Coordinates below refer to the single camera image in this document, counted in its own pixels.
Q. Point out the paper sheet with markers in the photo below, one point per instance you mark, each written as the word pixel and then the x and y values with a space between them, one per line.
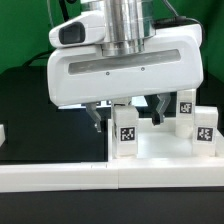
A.
pixel 136 101

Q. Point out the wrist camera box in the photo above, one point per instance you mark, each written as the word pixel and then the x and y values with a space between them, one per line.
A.
pixel 87 28

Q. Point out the white left fence piece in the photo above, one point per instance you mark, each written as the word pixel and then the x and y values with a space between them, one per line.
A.
pixel 2 134

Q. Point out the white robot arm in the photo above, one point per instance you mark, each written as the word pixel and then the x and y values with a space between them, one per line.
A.
pixel 115 49

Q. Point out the white square tabletop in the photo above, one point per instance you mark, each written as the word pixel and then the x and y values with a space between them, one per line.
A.
pixel 159 143

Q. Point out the white front fence bar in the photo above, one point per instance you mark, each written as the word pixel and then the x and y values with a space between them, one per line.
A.
pixel 116 174

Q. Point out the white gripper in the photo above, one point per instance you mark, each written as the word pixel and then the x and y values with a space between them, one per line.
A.
pixel 170 62

